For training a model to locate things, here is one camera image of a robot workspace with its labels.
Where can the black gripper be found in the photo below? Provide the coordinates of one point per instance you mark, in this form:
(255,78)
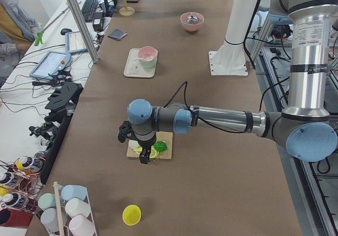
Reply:
(144,144)

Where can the small pink bowl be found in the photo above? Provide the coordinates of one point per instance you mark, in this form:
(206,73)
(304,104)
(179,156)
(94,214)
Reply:
(147,51)

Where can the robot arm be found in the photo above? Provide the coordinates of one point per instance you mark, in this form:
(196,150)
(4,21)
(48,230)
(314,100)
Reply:
(302,128)

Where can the large pink bowl with ice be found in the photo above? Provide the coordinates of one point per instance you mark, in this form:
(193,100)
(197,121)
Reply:
(191,28)

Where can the lemon slice front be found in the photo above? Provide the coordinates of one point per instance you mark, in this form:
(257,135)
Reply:
(153,154)

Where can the white steamed bun toy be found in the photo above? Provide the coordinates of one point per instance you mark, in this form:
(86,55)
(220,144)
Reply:
(132,144)

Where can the green lime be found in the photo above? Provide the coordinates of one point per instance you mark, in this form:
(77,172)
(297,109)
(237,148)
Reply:
(160,146)

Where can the wooden cutting board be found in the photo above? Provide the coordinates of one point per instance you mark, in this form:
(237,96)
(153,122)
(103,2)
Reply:
(161,136)

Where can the yellow plastic cup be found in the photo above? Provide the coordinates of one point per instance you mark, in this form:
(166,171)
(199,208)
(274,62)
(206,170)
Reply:
(131,215)

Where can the grey folded cloth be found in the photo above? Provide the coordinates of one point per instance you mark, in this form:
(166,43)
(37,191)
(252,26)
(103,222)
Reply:
(117,34)

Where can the black keyboard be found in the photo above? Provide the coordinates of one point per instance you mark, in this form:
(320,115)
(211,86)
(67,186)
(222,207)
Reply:
(88,9)

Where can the stacked green bowls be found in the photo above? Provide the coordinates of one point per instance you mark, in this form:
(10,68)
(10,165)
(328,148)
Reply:
(149,64)

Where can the cream serving tray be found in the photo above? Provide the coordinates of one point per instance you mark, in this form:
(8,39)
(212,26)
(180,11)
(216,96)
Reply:
(133,69)

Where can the cup rack with pastel cups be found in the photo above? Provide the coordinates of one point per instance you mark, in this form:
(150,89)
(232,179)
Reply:
(67,211)

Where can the black tool stand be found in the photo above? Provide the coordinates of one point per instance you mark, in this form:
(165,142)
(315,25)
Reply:
(62,103)

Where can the teach pendant far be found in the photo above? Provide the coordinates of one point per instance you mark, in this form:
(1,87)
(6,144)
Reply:
(74,43)

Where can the teach pendant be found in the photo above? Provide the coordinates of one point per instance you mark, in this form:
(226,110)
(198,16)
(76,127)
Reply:
(74,43)
(50,65)

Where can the computer mouse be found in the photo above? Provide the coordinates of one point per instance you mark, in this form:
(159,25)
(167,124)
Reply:
(65,30)

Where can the bottles in copper rack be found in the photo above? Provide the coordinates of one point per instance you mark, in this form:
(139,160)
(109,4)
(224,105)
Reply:
(20,187)

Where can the teach pendant near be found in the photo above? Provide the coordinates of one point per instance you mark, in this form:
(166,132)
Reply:
(50,65)

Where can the person in grey jacket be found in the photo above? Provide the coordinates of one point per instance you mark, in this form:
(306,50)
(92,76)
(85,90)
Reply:
(18,32)

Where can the aluminium frame post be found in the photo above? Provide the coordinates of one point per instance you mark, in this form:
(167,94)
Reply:
(78,17)

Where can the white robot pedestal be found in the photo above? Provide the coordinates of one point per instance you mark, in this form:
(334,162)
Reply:
(230,58)

